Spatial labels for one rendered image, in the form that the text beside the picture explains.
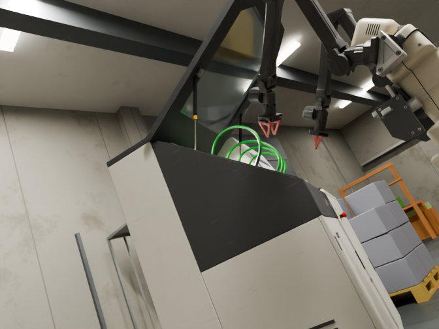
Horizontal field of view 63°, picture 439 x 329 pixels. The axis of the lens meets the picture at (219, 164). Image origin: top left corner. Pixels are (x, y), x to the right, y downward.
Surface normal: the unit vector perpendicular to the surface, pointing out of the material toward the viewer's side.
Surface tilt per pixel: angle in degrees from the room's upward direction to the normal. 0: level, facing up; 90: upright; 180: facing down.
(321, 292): 90
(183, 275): 90
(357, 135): 90
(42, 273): 90
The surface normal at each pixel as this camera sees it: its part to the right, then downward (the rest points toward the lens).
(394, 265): -0.65, 0.02
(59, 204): 0.62, -0.50
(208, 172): -0.40, -0.15
